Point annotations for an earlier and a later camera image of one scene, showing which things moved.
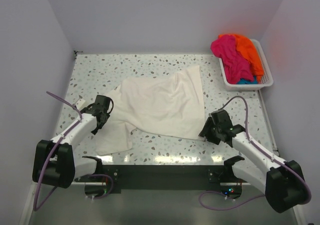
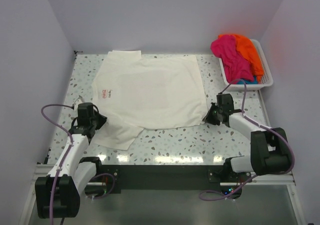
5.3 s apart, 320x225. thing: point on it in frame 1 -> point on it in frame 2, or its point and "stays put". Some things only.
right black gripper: (205, 131) -> (208, 118)
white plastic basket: (267, 79) stays put
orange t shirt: (246, 49) stays put
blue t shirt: (243, 81) stays put
